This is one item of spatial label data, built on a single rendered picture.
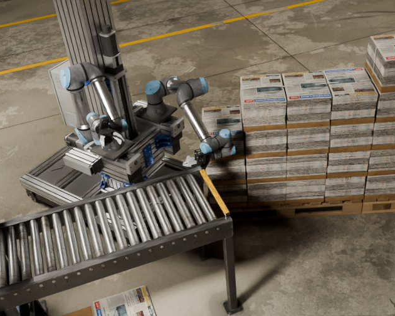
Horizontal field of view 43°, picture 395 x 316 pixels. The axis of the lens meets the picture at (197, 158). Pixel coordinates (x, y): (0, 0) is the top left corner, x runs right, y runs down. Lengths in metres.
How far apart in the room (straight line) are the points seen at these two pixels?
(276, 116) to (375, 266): 1.24
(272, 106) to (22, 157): 2.73
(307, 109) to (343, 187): 0.75
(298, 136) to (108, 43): 1.40
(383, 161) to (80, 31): 2.24
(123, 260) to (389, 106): 1.95
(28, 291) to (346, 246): 2.19
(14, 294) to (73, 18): 1.67
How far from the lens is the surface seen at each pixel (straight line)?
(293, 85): 3.46
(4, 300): 2.80
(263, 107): 3.30
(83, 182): 4.22
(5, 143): 5.42
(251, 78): 3.55
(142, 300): 3.51
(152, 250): 2.74
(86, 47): 3.34
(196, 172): 3.15
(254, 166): 3.57
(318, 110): 3.38
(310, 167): 3.63
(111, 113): 3.06
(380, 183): 3.88
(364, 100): 3.41
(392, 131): 3.61
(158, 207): 2.93
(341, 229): 3.90
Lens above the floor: 2.77
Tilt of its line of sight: 37 degrees down
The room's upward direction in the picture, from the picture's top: 7 degrees counter-clockwise
